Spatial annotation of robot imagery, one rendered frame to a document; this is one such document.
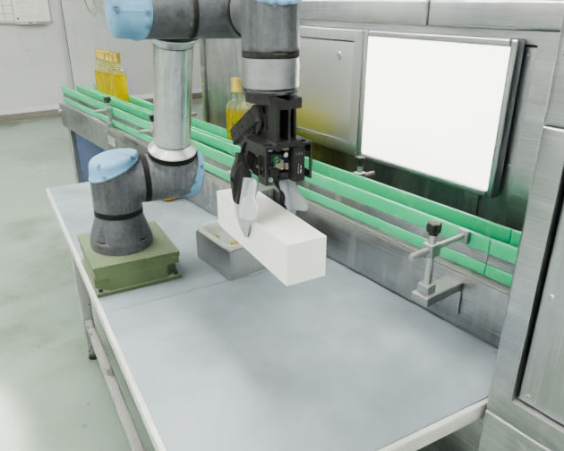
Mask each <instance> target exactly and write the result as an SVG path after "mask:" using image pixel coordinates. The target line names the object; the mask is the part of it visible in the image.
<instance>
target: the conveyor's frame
mask: <svg viewBox="0 0 564 451"><path fill-rule="evenodd" d="M59 107H60V109H58V113H61V118H62V124H63V126H65V127H67V129H69V130H72V131H73V132H76V133H77V134H79V135H81V136H82V137H83V138H85V139H86V140H89V141H91V142H92V143H94V144H96V145H97V146H99V147H101V148H102V149H104V150H105V151H108V150H111V149H122V148H124V149H127V148H129V149H136V150H137V151H138V147H137V143H139V144H141V145H142V146H144V147H146V148H147V147H148V146H149V144H148V143H146V142H144V141H142V140H139V139H137V138H135V137H133V136H132V135H130V134H127V133H125V132H122V131H120V130H118V129H116V128H115V127H113V129H110V128H108V127H107V124H106V123H104V122H102V121H100V120H99V119H97V118H95V117H92V116H90V115H87V114H85V113H83V112H82V111H80V110H78V109H76V108H74V107H72V106H69V105H67V104H65V103H59ZM268 185H269V186H271V187H273V200H274V201H275V202H276V203H277V204H279V205H280V206H282V204H281V203H280V201H279V200H280V192H279V189H278V188H277V187H276V186H274V185H271V184H269V183H268ZM226 189H231V184H230V183H227V182H225V181H223V180H221V179H219V178H217V177H216V176H214V175H212V174H209V173H207V172H205V171H204V179H203V184H202V187H201V189H200V191H199V192H198V193H196V194H195V195H192V196H187V197H185V198H186V199H188V200H190V201H191V202H193V203H195V204H197V205H198V206H200V207H202V208H204V209H206V210H207V211H208V212H210V213H211V214H213V215H215V216H216V217H218V199H217V191H221V190H226ZM306 202H307V206H308V209H307V210H306V211H300V210H297V211H296V216H297V217H299V218H301V219H302V220H303V221H304V222H306V223H307V224H309V225H310V226H312V227H314V228H315V229H317V230H318V231H320V232H321V233H323V234H325V235H326V236H327V241H326V255H327V256H329V257H331V258H332V259H334V260H336V261H338V262H340V263H342V264H343V265H345V266H347V267H349V268H351V269H353V270H354V271H356V272H358V273H360V274H362V275H364V276H366V277H368V278H370V279H371V280H373V281H375V282H377V283H378V284H380V285H383V286H385V287H387V288H388V289H389V290H391V291H393V292H395V293H397V294H400V295H401V296H403V297H405V298H407V299H408V300H410V301H412V302H414V303H416V304H418V305H420V306H422V305H421V304H420V303H418V302H415V301H413V300H412V299H411V298H412V292H413V291H414V290H416V289H417V287H418V283H419V282H421V281H423V275H424V268H425V261H426V257H425V256H422V257H420V258H418V259H415V260H410V259H409V258H408V256H409V254H412V253H414V252H417V251H419V250H418V249H416V248H414V247H412V246H410V245H407V244H405V243H402V242H400V241H398V240H396V239H394V238H391V237H389V236H387V235H385V234H382V233H380V232H377V231H375V230H373V229H371V228H369V227H367V226H365V225H361V224H359V223H357V222H355V221H353V220H351V219H349V218H346V217H343V216H341V215H339V214H337V213H335V212H333V211H330V210H328V209H326V208H323V207H321V206H319V205H317V204H314V203H312V202H310V201H308V200H306ZM444 276H447V277H451V278H453V279H455V280H457V281H458V282H460V283H461V288H460V291H461V292H462V296H461V303H460V308H459V313H458V315H457V314H455V313H453V312H451V311H449V310H447V309H445V308H443V307H441V306H439V303H440V302H436V303H434V304H433V305H431V306H429V307H424V306H422V307H424V308H425V309H426V310H428V311H431V312H433V313H435V314H436V315H438V316H440V317H442V318H444V319H446V320H447V321H449V322H451V323H453V324H455V325H457V326H459V327H460V328H462V329H464V330H466V331H468V332H470V333H471V334H473V335H475V336H478V337H480V338H481V339H482V340H484V341H486V342H488V343H490V344H492V345H494V346H496V347H498V348H499V345H500V337H501V332H502V328H503V323H504V319H505V314H506V309H507V304H508V296H509V291H510V290H509V289H507V288H505V287H503V286H500V285H497V284H495V283H493V282H491V281H489V280H487V279H484V278H482V277H479V276H477V275H475V274H473V273H471V272H468V271H466V270H464V269H462V268H459V267H457V266H454V265H452V264H450V263H448V262H446V261H444V260H441V259H438V258H436V257H435V258H434V265H433V272H432V282H433V281H435V280H437V279H440V278H442V277H444Z"/></svg>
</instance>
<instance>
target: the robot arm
mask: <svg viewBox="0 0 564 451"><path fill-rule="evenodd" d="M300 1H301V0H84V2H85V4H86V6H87V8H88V9H89V11H90V12H91V14H92V15H93V16H94V17H96V18H97V19H98V20H100V21H102V22H104V23H106V24H107V26H108V29H109V32H110V34H111V35H112V36H113V37H114V38H119V39H131V40H134V41H141V40H144V39H150V40H151V41H152V46H153V101H154V140H153V141H152V142H151V143H150V144H149V146H148V154H143V155H139V153H138V151H137V150H136V149H129V148H127V149H124V148H122V149H111V150H108V151H105V152H102V153H99V154H97V155H96V156H95V157H93V158H92V159H91V160H90V162H89V182H90V190H91V197H92V204H93V210H94V220H93V225H92V228H91V232H90V248H91V249H92V250H93V251H94V252H96V253H98V254H101V255H106V256H125V255H131V254H134V253H137V252H140V251H143V250H145V249H147V248H148V247H150V246H151V244H152V242H153V238H152V231H151V229H150V225H149V223H148V221H147V219H146V217H145V215H144V213H143V206H142V202H148V201H154V200H167V199H174V198H184V197H187V196H192V195H195V194H196V193H198V192H199V191H200V189H201V187H202V184H203V179H204V168H203V166H204V163H203V158H202V155H201V153H200V152H199V151H198V150H197V148H196V146H195V145H194V144H193V143H192V142H191V124H192V63H193V45H194V44H195V43H196V42H198V41H199V40H200V39H201V38H240V39H241V40H242V78H243V87H244V88H245V89H246V90H245V91H244V101H245V102H248V103H252V104H257V105H253V106H252V107H251V108H250V109H249V110H248V111H247V112H246V114H245V115H244V116H243V117H242V118H241V119H240V120H239V121H238V122H237V123H236V124H235V125H234V126H233V127H232V128H231V129H230V133H231V137H232V141H233V144H234V145H239V146H240V147H241V151H240V153H239V152H236V153H235V161H234V163H233V165H232V168H231V173H230V184H231V191H232V196H233V201H234V204H235V213H236V216H237V220H238V224H239V226H240V228H241V230H242V232H243V234H244V236H245V237H249V233H250V229H251V221H254V222H256V221H257V220H258V218H259V214H260V208H259V205H258V203H257V200H256V194H257V191H258V188H259V185H258V183H257V179H256V178H255V177H252V173H253V174H255V175H257V176H259V182H260V183H262V184H264V185H265V186H268V183H273V182H274V183H275V185H276V187H277V188H278V189H279V192H280V200H279V201H280V203H281V204H282V207H283V208H285V209H287V210H288V211H290V212H291V213H293V214H294V215H296V211H297V210H300V211H306V210H307V209H308V206H307V202H306V200H305V198H304V197H303V195H302V194H301V193H300V192H299V191H298V189H297V184H296V182H297V181H302V180H304V177H305V176H306V177H308V178H312V141H311V140H307V139H305V138H304V137H301V136H299V135H296V109H297V108H302V97H298V90H297V89H296V88H297V87H299V69H300V68H301V65H300V63H299V55H300V51H299V50H300ZM305 150H308V151H309V169H308V168H306V167H304V152H305ZM250 170H252V172H251V171H250Z"/></svg>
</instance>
